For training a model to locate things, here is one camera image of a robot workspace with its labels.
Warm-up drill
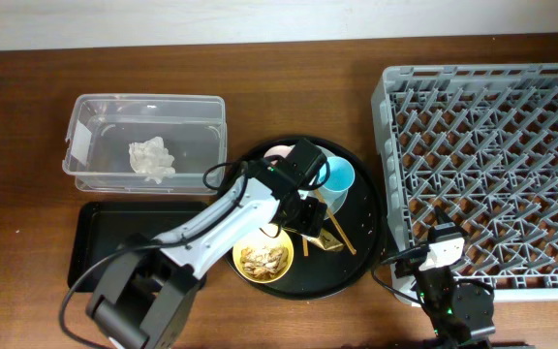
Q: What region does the blue cup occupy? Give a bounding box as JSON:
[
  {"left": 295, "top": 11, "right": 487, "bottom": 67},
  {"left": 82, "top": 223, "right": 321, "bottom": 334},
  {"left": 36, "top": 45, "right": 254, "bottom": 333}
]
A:
[{"left": 317, "top": 156, "right": 356, "bottom": 202}]

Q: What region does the round black serving tray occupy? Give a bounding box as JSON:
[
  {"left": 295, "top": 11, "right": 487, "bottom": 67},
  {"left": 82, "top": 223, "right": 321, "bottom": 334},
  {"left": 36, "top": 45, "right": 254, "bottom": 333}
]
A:
[{"left": 249, "top": 136, "right": 388, "bottom": 301}]

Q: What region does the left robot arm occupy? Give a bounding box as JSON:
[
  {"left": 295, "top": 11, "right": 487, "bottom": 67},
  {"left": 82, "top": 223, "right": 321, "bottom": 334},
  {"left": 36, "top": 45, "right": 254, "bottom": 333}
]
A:
[{"left": 85, "top": 139, "right": 329, "bottom": 349}]

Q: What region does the black rectangular tray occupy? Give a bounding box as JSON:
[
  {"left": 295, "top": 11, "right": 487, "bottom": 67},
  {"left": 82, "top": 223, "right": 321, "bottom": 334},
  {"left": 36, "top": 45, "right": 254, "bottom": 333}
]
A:
[{"left": 68, "top": 201, "right": 207, "bottom": 286}]

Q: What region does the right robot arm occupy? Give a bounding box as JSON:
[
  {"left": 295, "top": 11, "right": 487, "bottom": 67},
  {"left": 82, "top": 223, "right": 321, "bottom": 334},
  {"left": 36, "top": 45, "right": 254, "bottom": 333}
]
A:
[{"left": 414, "top": 206, "right": 495, "bottom": 349}]

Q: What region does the wooden chopstick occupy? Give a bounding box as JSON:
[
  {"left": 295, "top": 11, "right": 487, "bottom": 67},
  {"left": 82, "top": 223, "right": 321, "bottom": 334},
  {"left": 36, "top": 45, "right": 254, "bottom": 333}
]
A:
[
  {"left": 301, "top": 236, "right": 309, "bottom": 257},
  {"left": 313, "top": 189, "right": 357, "bottom": 255}
]

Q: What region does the grey plate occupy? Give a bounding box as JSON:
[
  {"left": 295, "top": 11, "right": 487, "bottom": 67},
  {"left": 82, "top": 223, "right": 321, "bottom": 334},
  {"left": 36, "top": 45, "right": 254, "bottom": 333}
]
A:
[{"left": 262, "top": 143, "right": 349, "bottom": 223}]

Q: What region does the left wooden chopstick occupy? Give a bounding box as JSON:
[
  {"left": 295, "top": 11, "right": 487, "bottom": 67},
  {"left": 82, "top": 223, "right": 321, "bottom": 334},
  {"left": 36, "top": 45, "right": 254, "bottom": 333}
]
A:
[{"left": 301, "top": 236, "right": 309, "bottom": 257}]

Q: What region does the yellow bowl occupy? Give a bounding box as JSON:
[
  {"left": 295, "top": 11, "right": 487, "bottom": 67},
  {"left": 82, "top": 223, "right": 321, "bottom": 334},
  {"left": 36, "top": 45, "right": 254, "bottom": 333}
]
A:
[{"left": 232, "top": 224, "right": 295, "bottom": 284}]

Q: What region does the food scraps and rice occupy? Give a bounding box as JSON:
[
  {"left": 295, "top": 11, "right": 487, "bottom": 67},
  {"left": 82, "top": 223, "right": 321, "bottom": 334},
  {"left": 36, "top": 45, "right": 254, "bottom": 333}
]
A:
[{"left": 239, "top": 245, "right": 289, "bottom": 281}]

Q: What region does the pink cup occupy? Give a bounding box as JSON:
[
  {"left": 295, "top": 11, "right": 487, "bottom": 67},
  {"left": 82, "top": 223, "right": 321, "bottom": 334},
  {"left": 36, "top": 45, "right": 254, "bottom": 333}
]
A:
[{"left": 263, "top": 144, "right": 294, "bottom": 161}]

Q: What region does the clear plastic waste bin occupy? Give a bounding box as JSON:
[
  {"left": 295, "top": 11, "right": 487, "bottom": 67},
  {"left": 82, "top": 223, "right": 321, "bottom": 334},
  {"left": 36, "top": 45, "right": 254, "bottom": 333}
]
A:
[{"left": 62, "top": 93, "right": 228, "bottom": 196}]

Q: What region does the large white napkin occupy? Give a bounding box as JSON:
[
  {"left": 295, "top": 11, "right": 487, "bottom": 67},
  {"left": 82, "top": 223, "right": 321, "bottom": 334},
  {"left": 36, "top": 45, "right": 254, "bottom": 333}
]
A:
[{"left": 128, "top": 137, "right": 175, "bottom": 184}]

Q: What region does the gold snack wrapper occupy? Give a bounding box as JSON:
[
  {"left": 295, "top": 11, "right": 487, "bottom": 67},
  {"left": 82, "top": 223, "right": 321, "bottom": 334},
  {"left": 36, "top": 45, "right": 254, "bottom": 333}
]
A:
[{"left": 303, "top": 229, "right": 344, "bottom": 252}]

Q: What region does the grey dishwasher rack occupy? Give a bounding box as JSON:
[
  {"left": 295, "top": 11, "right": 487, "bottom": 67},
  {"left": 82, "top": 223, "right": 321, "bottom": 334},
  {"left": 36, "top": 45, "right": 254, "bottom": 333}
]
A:
[{"left": 371, "top": 63, "right": 558, "bottom": 301}]

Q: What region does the right wooden chopstick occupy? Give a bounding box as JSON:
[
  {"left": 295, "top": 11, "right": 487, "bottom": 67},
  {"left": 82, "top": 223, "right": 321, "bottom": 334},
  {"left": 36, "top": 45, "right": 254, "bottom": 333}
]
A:
[{"left": 313, "top": 189, "right": 357, "bottom": 255}]

